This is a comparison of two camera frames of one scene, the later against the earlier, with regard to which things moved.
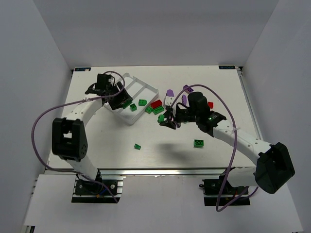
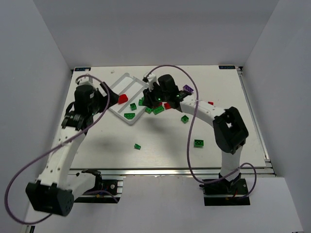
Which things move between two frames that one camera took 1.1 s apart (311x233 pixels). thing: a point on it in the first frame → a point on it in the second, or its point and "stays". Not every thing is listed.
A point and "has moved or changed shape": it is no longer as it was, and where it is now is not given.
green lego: (161, 118) has moved or changed shape
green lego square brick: (133, 107) stays
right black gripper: (177, 117) → (149, 99)
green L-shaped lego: (127, 103) → (129, 116)
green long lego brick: (158, 109) stays
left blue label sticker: (82, 69) stays
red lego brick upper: (156, 104) stays
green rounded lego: (142, 102) stays
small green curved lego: (137, 146) stays
